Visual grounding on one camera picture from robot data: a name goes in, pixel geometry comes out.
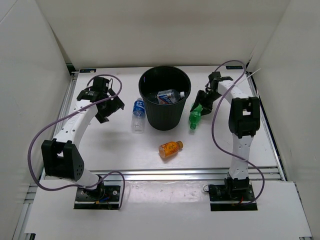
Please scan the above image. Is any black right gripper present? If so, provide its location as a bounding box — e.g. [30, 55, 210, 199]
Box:
[191, 89, 223, 117]

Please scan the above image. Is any green plastic bottle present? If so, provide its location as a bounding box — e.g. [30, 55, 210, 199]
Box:
[189, 104, 203, 130]

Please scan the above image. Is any clear bottle blue label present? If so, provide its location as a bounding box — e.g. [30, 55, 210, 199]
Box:
[131, 98, 146, 134]

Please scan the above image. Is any clear bottle white orange label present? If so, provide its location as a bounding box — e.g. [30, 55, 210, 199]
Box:
[156, 89, 185, 105]

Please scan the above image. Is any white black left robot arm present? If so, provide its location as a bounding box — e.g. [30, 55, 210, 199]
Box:
[41, 74, 125, 200]

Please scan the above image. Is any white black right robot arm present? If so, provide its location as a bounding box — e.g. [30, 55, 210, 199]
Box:
[189, 71, 261, 200]

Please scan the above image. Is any black ribbed plastic bin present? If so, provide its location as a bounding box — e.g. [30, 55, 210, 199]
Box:
[138, 66, 191, 131]

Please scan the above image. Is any orange juice bottle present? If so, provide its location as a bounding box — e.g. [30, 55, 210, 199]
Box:
[158, 141, 184, 159]

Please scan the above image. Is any white cable tie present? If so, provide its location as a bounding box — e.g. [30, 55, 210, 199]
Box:
[234, 68, 261, 86]

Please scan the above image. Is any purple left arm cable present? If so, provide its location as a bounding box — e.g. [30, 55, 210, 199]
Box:
[27, 74, 126, 210]

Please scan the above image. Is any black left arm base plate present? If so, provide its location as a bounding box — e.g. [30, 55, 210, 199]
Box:
[73, 181, 122, 210]

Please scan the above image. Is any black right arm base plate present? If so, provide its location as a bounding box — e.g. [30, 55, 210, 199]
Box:
[202, 183, 258, 212]

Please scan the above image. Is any aluminium table frame rail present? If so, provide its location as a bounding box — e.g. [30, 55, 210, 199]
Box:
[12, 63, 313, 240]

